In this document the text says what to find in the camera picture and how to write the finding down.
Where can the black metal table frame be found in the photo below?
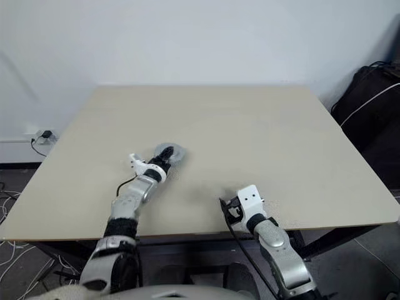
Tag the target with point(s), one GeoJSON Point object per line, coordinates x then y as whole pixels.
{"type": "Point", "coordinates": [343, 232]}

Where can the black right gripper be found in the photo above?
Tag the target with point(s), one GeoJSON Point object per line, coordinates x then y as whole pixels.
{"type": "Point", "coordinates": [236, 215]}

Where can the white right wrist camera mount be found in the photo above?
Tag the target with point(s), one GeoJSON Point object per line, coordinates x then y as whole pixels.
{"type": "Point", "coordinates": [250, 200]}

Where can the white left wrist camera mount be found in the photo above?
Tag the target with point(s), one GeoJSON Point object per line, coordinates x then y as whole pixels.
{"type": "Point", "coordinates": [136, 162]}

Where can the round grey motor housing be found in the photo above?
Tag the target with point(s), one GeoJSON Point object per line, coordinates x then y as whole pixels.
{"type": "Point", "coordinates": [181, 160]}

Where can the large black bag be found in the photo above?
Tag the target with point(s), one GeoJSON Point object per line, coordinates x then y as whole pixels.
{"type": "Point", "coordinates": [375, 140]}

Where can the silver robot torso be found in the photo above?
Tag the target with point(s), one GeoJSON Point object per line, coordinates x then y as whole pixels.
{"type": "Point", "coordinates": [175, 295]}

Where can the black plug adapter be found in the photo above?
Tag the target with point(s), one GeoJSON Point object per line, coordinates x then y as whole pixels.
{"type": "Point", "coordinates": [47, 134]}

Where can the white power strip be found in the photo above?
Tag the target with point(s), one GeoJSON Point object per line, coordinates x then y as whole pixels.
{"type": "Point", "coordinates": [54, 137]}

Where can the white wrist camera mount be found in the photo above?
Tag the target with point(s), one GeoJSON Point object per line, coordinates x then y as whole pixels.
{"type": "Point", "coordinates": [136, 162]}
{"type": "Point", "coordinates": [250, 200]}

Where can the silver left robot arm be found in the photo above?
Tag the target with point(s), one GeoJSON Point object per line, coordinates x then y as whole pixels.
{"type": "Point", "coordinates": [128, 200]}

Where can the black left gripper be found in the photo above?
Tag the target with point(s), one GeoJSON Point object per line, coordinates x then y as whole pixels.
{"type": "Point", "coordinates": [158, 163]}

